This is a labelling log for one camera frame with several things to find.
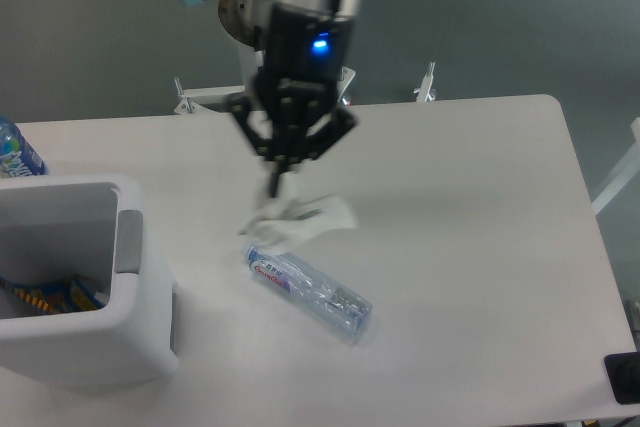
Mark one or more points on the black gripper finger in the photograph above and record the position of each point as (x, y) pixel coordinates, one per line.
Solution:
(340, 122)
(240, 107)

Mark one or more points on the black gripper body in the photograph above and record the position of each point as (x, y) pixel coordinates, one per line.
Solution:
(299, 93)

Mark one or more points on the clear plastic water bottle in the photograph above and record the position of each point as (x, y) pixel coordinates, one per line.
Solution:
(323, 298)

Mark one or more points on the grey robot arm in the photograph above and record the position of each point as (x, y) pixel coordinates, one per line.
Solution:
(259, 118)

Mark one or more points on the white trash can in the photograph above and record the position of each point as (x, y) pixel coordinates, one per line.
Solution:
(93, 226)

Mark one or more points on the blue labelled drink bottle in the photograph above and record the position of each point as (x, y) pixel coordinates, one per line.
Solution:
(18, 157)

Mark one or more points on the yellow blue snack wrapper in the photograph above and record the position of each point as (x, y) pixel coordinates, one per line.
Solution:
(67, 295)

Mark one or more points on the black device at table edge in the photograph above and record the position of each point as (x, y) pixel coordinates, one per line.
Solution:
(623, 373)

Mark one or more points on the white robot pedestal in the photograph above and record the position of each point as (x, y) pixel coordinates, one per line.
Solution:
(242, 21)

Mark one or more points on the white table clamp bracket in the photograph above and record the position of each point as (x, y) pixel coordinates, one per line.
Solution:
(426, 92)

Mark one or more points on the white frame bar right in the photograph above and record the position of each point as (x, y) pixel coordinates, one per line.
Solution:
(626, 168)

